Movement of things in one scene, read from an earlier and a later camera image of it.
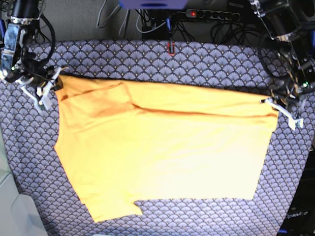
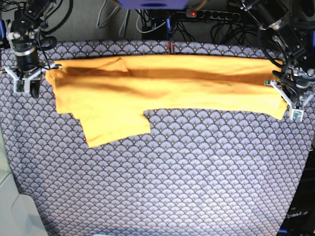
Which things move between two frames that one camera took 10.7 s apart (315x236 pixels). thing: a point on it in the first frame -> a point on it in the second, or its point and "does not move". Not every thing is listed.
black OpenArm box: x=300 y=219 does not move
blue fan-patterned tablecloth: x=29 y=124 does not move
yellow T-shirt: x=125 y=141 -> x=110 y=95
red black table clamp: x=171 y=53 does not move
